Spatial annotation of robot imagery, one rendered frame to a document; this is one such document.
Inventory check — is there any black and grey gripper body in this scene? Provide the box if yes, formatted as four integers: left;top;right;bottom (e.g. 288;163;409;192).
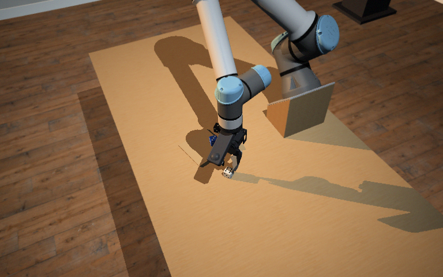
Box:
219;115;247;154

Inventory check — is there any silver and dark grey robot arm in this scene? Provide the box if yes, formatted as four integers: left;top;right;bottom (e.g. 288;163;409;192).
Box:
192;0;340;166

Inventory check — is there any white die with black pips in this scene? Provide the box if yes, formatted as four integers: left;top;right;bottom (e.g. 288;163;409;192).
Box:
223;166;234;179

